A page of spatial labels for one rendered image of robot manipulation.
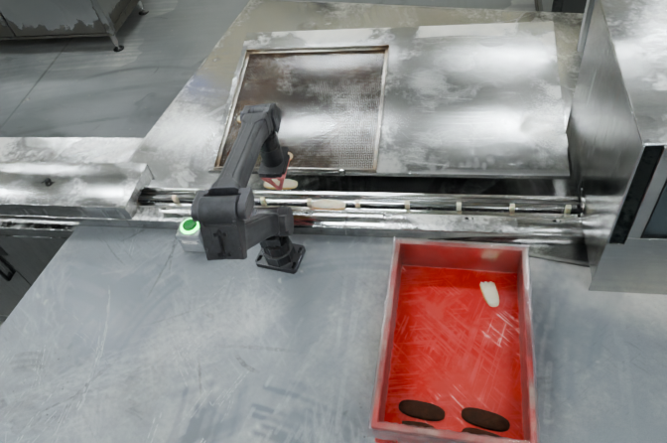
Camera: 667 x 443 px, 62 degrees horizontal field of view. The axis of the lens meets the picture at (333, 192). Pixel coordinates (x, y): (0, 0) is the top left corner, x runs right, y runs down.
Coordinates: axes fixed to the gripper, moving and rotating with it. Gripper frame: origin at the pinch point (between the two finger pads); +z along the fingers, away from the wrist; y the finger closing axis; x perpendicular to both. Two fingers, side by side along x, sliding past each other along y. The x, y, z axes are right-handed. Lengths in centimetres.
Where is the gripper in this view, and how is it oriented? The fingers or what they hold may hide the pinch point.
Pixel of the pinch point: (280, 182)
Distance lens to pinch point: 157.4
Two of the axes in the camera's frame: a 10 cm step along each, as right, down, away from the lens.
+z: 1.3, 6.5, 7.5
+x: -9.8, -0.2, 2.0
